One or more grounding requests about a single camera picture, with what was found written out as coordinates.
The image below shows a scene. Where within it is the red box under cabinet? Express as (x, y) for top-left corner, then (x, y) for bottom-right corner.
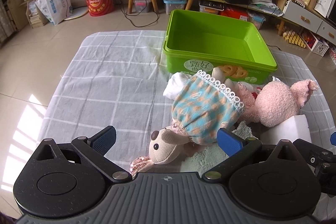
(219, 6), (248, 22)

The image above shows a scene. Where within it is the green plastic storage bin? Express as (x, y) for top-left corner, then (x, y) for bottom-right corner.
(163, 10), (277, 85)

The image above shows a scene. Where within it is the clear storage box blue lid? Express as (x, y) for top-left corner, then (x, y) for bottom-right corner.
(163, 0), (187, 15)

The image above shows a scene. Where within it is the black microwave oven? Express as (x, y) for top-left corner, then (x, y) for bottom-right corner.
(326, 0), (336, 25)

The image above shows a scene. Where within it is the grey checked table cloth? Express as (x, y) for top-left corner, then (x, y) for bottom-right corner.
(41, 31), (335, 172)

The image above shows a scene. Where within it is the pink plush pig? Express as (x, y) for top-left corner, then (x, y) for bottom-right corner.
(235, 79), (319, 127)

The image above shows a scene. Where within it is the yellow egg tray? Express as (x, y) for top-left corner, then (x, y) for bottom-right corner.
(282, 30), (306, 48)

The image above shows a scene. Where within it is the white foam block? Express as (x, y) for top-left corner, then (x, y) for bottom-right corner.
(260, 114), (311, 144)

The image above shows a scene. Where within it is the mouse doll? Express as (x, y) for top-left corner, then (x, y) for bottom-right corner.
(129, 67), (245, 176)

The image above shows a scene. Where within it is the grey-green fluffy towel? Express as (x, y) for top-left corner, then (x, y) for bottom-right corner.
(180, 121), (254, 177)

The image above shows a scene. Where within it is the white patterned toy box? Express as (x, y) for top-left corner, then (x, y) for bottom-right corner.
(301, 30), (329, 57)

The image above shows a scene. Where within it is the white paper shopping bag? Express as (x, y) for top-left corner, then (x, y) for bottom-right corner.
(35, 0), (72, 26)

